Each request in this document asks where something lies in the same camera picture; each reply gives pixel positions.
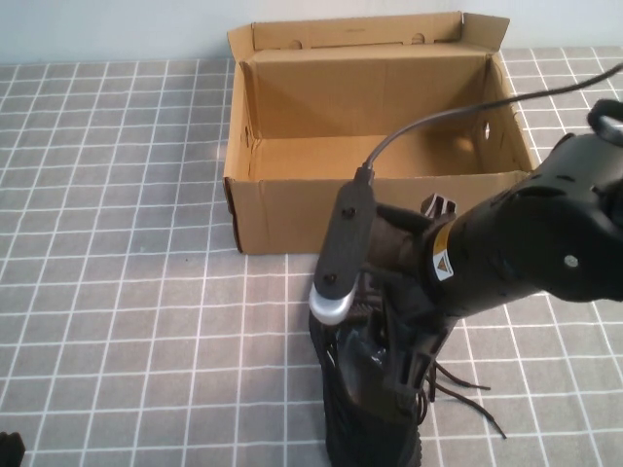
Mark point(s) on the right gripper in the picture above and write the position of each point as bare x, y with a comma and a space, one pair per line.
396, 240

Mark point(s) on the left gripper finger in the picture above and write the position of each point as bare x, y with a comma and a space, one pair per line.
14, 450
2, 450

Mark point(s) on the black knit sneaker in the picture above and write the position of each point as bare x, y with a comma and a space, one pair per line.
350, 428

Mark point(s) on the brown cardboard shoe box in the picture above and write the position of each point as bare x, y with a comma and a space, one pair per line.
292, 219

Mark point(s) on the grey white grid tablecloth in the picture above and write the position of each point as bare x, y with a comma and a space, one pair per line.
146, 340

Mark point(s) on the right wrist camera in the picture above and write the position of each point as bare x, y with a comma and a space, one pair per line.
343, 233

